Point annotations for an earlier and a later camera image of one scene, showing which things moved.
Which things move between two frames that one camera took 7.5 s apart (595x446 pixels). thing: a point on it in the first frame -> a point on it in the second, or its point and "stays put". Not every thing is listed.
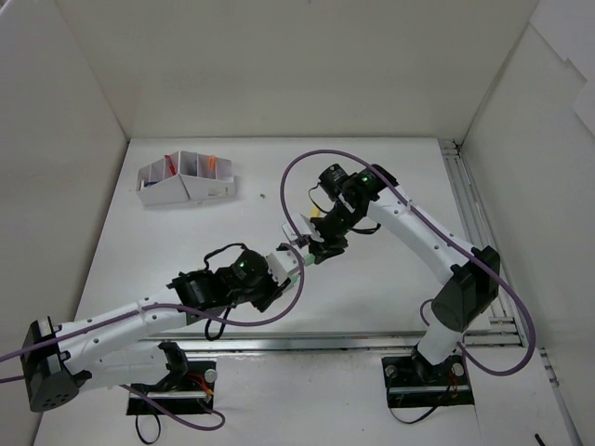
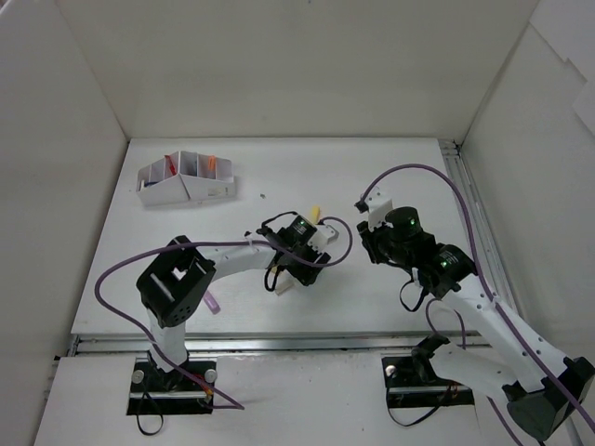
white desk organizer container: (183, 177) stays put
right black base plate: (411, 384) stays put
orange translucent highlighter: (212, 163) stays put
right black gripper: (325, 248) -> (368, 239)
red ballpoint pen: (172, 165) stays put
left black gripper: (271, 292) -> (313, 268)
